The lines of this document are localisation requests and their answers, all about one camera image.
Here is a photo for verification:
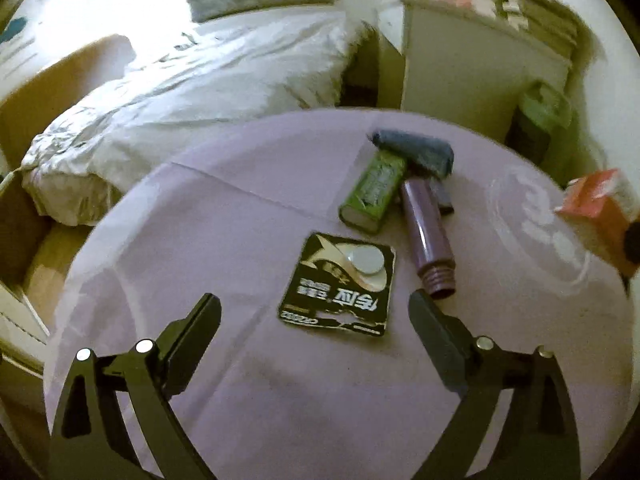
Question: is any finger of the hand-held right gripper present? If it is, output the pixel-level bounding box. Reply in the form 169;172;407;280
621;221;640;282

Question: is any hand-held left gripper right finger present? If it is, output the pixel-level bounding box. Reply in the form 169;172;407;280
407;289;583;480

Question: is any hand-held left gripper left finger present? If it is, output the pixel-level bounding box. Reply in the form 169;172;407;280
49;292;223;480

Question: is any red carton box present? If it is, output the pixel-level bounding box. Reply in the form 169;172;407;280
555;167;640;278

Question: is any black battery card pack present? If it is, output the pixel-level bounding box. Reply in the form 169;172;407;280
276;231;397;336

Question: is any purple plastic tube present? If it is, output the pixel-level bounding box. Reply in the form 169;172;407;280
400;177;458;300

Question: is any clear plastic lid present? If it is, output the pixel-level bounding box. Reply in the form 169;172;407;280
487;165;620;292

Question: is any round pink table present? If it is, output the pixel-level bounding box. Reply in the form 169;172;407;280
42;107;636;480

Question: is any green tin box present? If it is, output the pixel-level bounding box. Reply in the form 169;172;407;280
338;151;408;233

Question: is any open cardboard box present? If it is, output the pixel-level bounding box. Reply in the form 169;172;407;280
0;170;98;333

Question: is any white cabinet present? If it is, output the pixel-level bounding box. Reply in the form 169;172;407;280
377;0;574;142

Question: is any white bed duvet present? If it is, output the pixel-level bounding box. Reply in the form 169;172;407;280
20;10;362;227

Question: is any large cardboard box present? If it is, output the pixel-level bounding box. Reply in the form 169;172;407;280
0;34;137;172

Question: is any teal cloud wall sticker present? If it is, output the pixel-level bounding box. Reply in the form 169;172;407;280
2;16;28;42

